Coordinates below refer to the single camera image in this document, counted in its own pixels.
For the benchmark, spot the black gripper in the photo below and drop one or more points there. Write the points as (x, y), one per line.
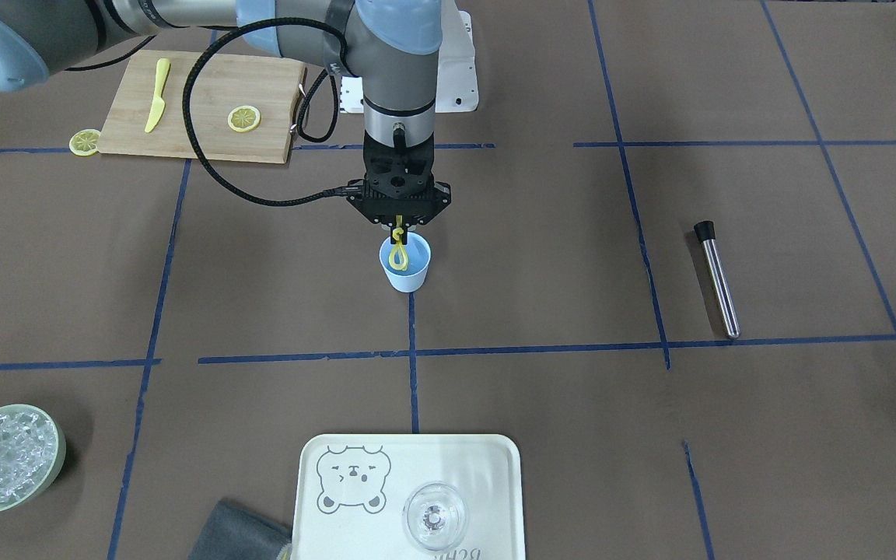
(441, 202)

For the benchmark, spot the yellow lemon slice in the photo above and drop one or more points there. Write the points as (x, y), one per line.
(398, 258)

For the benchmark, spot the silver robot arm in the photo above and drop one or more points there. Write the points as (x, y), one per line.
(43, 38)

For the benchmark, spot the light blue plastic cup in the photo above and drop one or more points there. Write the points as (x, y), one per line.
(414, 275)

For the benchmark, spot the lemon slice beside board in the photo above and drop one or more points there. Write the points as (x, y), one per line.
(84, 143)

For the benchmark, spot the wooden cutting board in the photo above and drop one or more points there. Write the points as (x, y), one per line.
(225, 82)

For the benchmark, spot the cream bear tray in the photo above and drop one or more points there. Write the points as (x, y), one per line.
(352, 488)

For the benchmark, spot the yellow plastic knife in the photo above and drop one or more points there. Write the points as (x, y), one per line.
(157, 107)

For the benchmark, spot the clear wine glass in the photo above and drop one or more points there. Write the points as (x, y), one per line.
(435, 517)

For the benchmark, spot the steel muddler black cap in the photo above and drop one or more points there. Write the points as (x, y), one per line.
(707, 237)

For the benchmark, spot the grey folded cloth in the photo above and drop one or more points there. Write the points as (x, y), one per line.
(234, 532)

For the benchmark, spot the green bowl of ice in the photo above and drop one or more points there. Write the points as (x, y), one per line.
(32, 453)

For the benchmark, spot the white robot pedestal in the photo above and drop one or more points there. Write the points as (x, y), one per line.
(456, 70)

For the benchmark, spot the metal board handle loop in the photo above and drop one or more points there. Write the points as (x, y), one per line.
(299, 109)

